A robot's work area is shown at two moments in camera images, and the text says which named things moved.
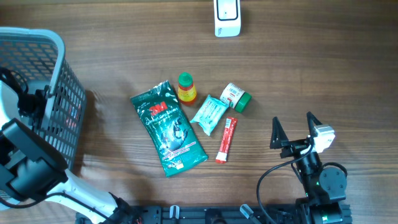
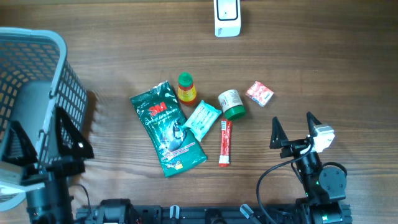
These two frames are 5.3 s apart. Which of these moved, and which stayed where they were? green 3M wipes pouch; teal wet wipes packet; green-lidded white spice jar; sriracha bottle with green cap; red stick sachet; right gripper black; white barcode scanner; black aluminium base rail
Moved: teal wet wipes packet; green-lidded white spice jar; red stick sachet
Stayed: white barcode scanner; right gripper black; black aluminium base rail; sriracha bottle with green cap; green 3M wipes pouch
